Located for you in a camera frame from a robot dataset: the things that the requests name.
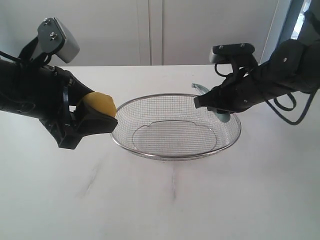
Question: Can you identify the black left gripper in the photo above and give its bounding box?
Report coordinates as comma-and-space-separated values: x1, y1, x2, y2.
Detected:
24, 66, 118, 150

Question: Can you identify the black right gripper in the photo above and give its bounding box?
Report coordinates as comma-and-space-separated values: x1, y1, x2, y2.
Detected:
193, 67, 268, 114

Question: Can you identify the teal handled peeler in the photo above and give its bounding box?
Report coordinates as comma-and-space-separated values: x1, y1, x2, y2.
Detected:
191, 83, 231, 123

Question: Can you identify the yellow lemon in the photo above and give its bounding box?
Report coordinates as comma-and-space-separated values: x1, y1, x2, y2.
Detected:
76, 91, 117, 118

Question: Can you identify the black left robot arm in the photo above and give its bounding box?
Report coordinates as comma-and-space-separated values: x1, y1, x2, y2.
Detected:
0, 60, 118, 150

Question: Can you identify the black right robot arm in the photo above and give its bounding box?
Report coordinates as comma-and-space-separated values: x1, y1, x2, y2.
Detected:
194, 39, 320, 113

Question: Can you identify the oval metal wire basket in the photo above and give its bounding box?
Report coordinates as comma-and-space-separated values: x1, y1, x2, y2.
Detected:
111, 93, 242, 161

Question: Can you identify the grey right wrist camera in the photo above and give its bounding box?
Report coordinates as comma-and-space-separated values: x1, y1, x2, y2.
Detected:
209, 43, 255, 64

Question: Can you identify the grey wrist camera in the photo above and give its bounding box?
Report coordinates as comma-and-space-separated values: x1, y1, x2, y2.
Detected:
37, 17, 80, 64
209, 43, 255, 64

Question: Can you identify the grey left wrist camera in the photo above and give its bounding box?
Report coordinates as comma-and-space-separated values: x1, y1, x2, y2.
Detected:
37, 17, 80, 64

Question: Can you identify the black left camera cable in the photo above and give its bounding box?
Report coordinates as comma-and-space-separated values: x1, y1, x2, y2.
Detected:
0, 50, 21, 63

